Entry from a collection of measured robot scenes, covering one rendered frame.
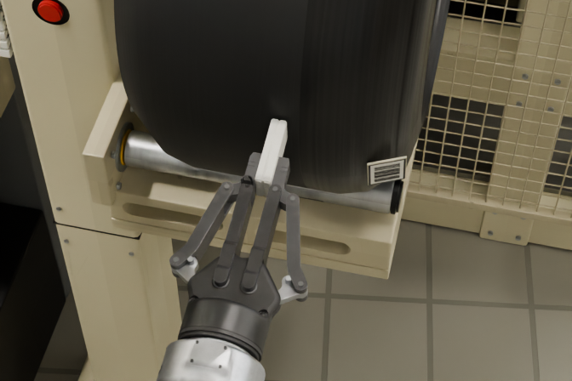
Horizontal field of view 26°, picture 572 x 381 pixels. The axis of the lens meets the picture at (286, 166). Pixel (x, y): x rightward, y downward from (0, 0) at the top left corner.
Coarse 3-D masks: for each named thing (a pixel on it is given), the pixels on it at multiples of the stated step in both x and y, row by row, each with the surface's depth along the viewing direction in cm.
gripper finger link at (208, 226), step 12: (216, 192) 114; (228, 192) 114; (216, 204) 113; (228, 204) 116; (204, 216) 113; (216, 216) 113; (204, 228) 112; (216, 228) 114; (192, 240) 112; (204, 240) 112; (180, 252) 111; (192, 252) 111; (204, 252) 114; (180, 264) 111
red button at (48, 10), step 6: (48, 0) 143; (42, 6) 143; (48, 6) 143; (54, 6) 143; (42, 12) 144; (48, 12) 144; (54, 12) 144; (60, 12) 144; (48, 18) 145; (54, 18) 145; (60, 18) 145
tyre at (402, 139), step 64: (128, 0) 116; (192, 0) 112; (256, 0) 110; (320, 0) 109; (384, 0) 109; (448, 0) 154; (128, 64) 121; (192, 64) 115; (256, 64) 114; (320, 64) 112; (384, 64) 113; (192, 128) 123; (256, 128) 120; (320, 128) 118; (384, 128) 119
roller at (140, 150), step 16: (128, 144) 150; (144, 144) 150; (128, 160) 151; (144, 160) 150; (160, 160) 150; (176, 160) 149; (192, 176) 150; (208, 176) 149; (224, 176) 149; (240, 176) 148; (304, 192) 147; (320, 192) 147; (368, 192) 146; (384, 192) 146; (400, 192) 146; (368, 208) 147; (384, 208) 146
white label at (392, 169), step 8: (384, 160) 123; (392, 160) 123; (400, 160) 123; (368, 168) 124; (376, 168) 124; (384, 168) 124; (392, 168) 125; (400, 168) 125; (368, 176) 126; (376, 176) 126; (384, 176) 126; (392, 176) 127; (400, 176) 127; (368, 184) 128
